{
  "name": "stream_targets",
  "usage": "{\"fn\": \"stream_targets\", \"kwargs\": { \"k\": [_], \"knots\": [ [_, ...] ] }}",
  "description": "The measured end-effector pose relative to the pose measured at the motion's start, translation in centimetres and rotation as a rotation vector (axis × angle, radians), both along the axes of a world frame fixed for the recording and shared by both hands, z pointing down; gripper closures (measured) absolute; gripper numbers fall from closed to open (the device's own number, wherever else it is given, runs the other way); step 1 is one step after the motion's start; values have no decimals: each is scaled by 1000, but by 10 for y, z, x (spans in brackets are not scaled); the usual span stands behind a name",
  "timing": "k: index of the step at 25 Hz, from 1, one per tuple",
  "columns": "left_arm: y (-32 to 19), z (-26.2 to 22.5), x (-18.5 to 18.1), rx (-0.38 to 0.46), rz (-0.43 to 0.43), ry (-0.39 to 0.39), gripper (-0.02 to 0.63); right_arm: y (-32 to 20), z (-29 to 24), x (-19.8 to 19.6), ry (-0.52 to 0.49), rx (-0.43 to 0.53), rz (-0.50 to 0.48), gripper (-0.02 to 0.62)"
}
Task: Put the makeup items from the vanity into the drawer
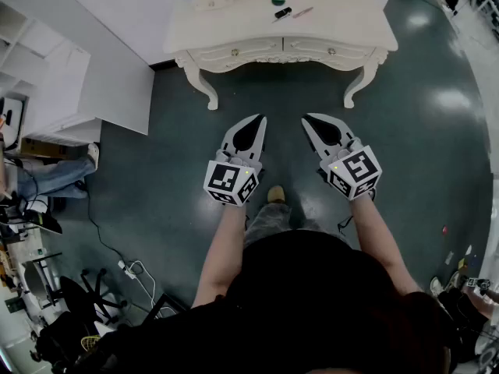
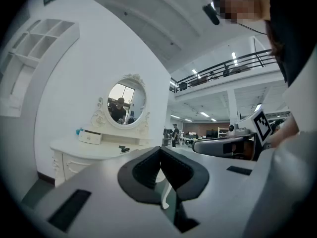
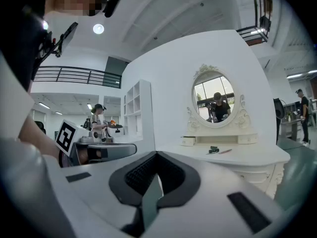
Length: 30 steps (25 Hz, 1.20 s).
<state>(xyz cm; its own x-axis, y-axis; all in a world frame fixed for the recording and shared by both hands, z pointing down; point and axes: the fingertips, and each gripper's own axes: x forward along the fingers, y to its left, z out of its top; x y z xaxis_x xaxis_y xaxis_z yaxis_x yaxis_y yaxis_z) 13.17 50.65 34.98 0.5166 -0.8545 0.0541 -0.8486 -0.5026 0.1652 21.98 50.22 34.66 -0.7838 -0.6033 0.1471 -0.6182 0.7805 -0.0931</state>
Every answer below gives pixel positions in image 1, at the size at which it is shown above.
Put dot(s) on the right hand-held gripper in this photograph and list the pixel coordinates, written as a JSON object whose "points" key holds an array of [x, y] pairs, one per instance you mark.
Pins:
{"points": [[354, 170]]}

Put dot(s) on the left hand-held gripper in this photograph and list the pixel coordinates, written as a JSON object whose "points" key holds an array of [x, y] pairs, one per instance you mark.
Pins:
{"points": [[226, 181]]}

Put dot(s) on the white ornate dressing table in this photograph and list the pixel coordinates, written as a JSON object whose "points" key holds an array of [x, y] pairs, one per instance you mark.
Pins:
{"points": [[234, 22]]}

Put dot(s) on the pink translucent lip gloss tube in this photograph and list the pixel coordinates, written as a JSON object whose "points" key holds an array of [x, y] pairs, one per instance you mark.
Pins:
{"points": [[303, 12]]}

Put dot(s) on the black lipstick tube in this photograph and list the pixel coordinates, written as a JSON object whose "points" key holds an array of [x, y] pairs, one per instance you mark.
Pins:
{"points": [[283, 13]]}

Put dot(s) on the green round jar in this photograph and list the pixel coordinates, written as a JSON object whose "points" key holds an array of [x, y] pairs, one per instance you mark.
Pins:
{"points": [[278, 1]]}

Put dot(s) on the person's right forearm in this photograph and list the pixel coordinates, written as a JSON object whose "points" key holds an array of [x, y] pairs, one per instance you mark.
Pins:
{"points": [[378, 236]]}

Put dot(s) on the person's left forearm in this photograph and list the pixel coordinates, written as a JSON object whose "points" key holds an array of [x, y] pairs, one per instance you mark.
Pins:
{"points": [[222, 255]]}

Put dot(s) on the white ornate desk drawer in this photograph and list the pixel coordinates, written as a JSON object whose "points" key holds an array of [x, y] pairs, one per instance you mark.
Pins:
{"points": [[253, 49], [308, 49]]}

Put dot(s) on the person's beige shoe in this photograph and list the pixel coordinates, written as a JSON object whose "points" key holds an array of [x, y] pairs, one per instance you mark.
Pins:
{"points": [[277, 194]]}

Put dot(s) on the person's camouflage trousers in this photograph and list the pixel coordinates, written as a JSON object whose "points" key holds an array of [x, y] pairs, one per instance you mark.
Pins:
{"points": [[269, 220]]}

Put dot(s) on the person's black shirt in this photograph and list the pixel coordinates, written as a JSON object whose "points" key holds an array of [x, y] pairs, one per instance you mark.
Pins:
{"points": [[304, 306]]}

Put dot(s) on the white power strip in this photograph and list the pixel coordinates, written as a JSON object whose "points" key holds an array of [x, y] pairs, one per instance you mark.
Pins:
{"points": [[126, 269]]}

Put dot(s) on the white paper scrap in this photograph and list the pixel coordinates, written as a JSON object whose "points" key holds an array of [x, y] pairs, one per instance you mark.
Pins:
{"points": [[468, 249]]}

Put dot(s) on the white cabinet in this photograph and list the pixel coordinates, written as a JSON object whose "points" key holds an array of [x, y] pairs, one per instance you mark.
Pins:
{"points": [[62, 92]]}

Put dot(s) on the brown cardboard box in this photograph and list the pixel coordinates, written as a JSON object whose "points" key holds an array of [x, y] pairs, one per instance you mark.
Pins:
{"points": [[43, 148]]}

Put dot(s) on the black office chair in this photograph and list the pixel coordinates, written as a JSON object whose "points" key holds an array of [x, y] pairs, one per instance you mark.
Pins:
{"points": [[89, 298]]}

